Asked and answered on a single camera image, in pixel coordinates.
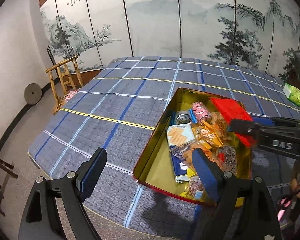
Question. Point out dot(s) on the gold metal tray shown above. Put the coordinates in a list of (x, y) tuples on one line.
[(155, 172)]

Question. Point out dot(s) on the blue and white cracker packet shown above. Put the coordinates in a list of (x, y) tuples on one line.
[(177, 135)]

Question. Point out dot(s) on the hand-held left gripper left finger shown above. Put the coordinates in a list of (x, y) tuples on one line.
[(91, 173)]

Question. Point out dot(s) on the black metal rod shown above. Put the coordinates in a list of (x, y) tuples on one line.
[(50, 53)]

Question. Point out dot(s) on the purple patterned clothing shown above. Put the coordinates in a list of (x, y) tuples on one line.
[(283, 205)]

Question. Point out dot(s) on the clear packet of orange snacks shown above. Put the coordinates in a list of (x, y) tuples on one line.
[(218, 121)]

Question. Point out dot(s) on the grey sesame bar packet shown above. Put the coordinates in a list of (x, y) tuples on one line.
[(228, 157)]

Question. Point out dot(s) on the green snack bag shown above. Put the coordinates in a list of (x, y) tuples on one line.
[(293, 95)]

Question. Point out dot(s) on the pink seat cushion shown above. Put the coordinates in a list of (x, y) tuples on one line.
[(71, 95)]

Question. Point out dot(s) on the landscape painted folding screen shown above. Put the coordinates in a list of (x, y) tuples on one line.
[(165, 17)]

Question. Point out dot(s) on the clear peanut packet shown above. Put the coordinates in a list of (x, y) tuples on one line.
[(185, 153)]

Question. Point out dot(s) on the orange snack packet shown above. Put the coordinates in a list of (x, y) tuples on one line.
[(207, 136)]

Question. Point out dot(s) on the pink patterned snack packet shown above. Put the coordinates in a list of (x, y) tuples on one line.
[(201, 111)]

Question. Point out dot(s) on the red snack packet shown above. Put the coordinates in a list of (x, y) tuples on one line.
[(230, 108)]

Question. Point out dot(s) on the blue plaid tablecloth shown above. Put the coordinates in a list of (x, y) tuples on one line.
[(102, 110)]

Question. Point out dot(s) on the bamboo chair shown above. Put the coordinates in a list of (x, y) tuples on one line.
[(62, 64)]

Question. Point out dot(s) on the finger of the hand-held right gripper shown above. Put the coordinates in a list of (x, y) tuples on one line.
[(242, 128), (262, 120)]

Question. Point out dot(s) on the round stone millstone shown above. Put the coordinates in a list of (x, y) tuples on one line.
[(32, 93)]

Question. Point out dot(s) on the blue and silver candy packet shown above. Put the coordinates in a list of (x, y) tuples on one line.
[(183, 117)]

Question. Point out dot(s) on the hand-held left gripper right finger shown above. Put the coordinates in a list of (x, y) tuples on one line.
[(205, 173)]

